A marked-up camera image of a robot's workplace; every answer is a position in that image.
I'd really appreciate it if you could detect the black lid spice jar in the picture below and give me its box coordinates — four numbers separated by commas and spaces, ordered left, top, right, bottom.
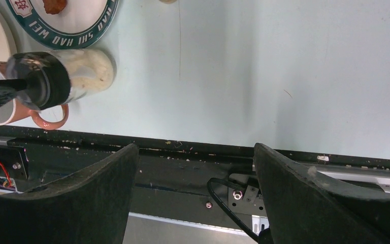
6, 49, 115, 110

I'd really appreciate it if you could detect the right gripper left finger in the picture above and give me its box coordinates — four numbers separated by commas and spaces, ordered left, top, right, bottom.
0, 144, 140, 243

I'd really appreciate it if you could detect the pink ceramic mug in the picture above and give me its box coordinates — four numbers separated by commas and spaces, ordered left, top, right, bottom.
0, 61, 70, 131

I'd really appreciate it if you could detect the patterned rim white plate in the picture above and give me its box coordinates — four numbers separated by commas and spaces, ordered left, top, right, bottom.
6, 0, 119, 49

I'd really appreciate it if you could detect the black cable at base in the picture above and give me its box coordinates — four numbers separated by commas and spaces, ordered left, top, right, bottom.
207, 177, 261, 243

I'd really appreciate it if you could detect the orange sausage on patterned plate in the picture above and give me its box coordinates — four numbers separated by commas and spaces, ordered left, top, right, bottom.
43, 0, 68, 15

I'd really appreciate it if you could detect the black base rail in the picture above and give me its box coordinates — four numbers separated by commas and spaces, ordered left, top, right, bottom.
0, 126, 390, 229

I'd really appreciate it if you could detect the black cap pepper jar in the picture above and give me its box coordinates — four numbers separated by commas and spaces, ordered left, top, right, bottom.
159, 0, 177, 4

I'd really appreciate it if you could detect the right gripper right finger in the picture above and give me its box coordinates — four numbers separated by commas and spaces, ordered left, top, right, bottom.
253, 143, 390, 243

